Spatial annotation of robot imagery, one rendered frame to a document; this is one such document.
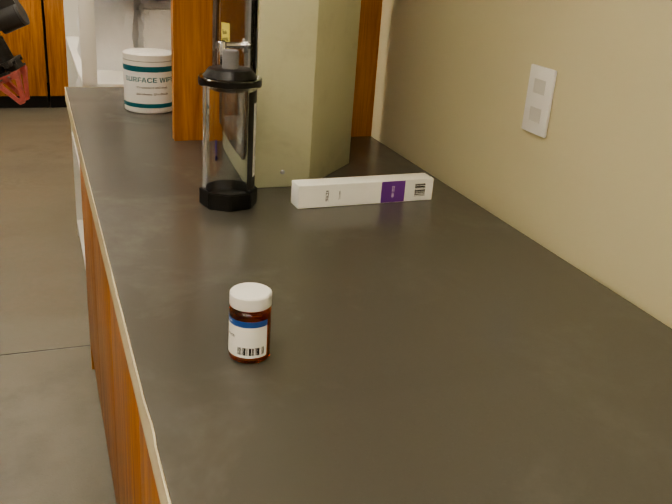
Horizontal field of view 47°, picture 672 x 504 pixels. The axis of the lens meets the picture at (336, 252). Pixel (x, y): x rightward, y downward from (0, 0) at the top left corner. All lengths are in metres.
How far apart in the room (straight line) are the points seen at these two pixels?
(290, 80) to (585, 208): 0.58
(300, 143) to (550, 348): 0.70
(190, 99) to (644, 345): 1.15
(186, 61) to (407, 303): 0.93
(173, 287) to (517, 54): 0.75
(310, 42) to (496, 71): 0.35
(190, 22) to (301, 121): 0.42
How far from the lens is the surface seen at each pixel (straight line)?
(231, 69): 1.35
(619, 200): 1.25
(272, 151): 1.50
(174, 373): 0.89
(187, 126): 1.83
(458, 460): 0.78
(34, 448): 2.43
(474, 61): 1.60
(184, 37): 1.80
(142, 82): 2.08
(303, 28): 1.47
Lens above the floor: 1.40
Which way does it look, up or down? 22 degrees down
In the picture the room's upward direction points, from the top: 4 degrees clockwise
